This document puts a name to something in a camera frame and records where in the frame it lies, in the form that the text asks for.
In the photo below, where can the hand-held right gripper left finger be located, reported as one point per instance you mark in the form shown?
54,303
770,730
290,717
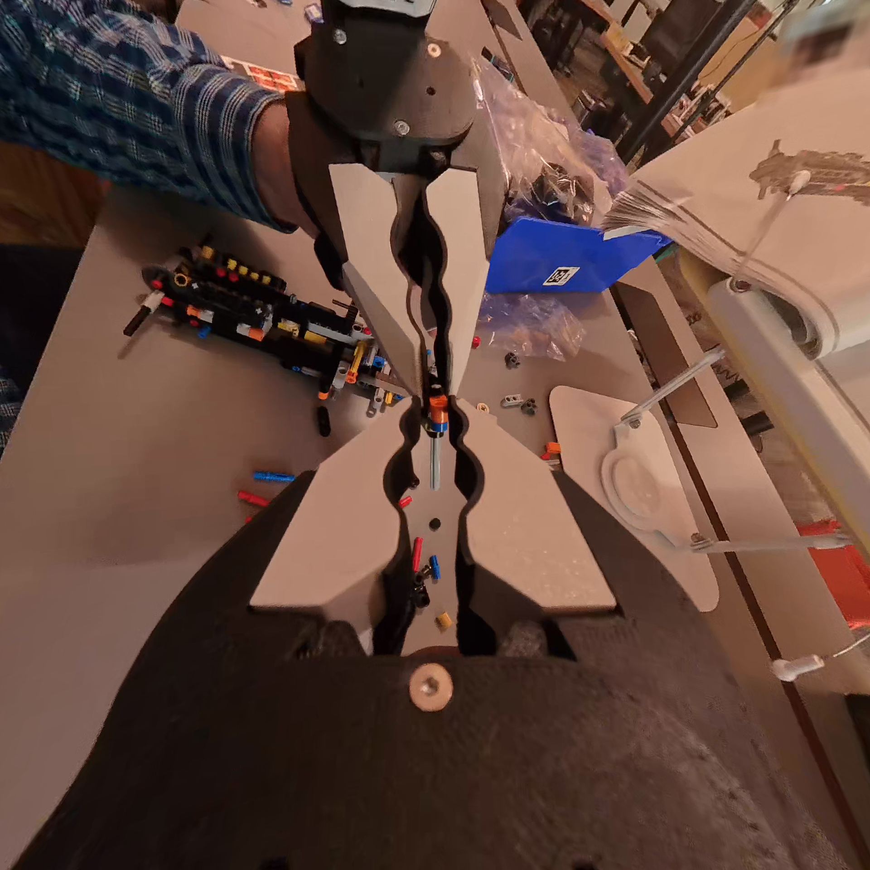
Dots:
326,544

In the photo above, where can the lego sticker sheet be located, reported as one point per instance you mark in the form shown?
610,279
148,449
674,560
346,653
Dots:
265,73

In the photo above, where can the person's left hand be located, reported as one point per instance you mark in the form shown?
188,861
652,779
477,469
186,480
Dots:
282,170

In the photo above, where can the black angled lego connector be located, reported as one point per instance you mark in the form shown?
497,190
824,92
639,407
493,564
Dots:
418,588

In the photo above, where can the empty clear plastic bag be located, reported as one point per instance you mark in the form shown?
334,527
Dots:
530,326

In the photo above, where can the black metal post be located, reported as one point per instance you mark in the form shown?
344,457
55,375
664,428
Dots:
686,75

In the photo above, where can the blue labelled parts bin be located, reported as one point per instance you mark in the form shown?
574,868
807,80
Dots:
557,251

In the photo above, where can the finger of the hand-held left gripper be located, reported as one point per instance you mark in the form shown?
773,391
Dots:
370,258
465,258

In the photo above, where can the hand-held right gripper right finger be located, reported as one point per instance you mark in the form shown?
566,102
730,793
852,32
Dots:
537,544

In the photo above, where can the lego instruction booklet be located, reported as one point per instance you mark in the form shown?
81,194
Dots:
747,224

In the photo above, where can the partly built lego chassis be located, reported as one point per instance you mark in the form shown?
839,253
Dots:
272,319

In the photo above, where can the small black lego assembly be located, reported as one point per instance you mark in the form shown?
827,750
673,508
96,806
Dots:
435,435

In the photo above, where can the clear bags of lego pieces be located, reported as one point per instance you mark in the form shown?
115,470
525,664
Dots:
544,149

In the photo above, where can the orange lego connector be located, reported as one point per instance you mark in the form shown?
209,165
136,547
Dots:
438,406

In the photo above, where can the short black lego liftarm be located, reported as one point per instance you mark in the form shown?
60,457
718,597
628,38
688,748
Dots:
323,421

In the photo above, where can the orange red white lego stack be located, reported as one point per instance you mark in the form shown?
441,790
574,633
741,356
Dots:
552,452

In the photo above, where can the red lego axle pin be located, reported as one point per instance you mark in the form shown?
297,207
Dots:
417,554

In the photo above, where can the white book stand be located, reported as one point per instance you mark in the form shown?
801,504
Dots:
591,435

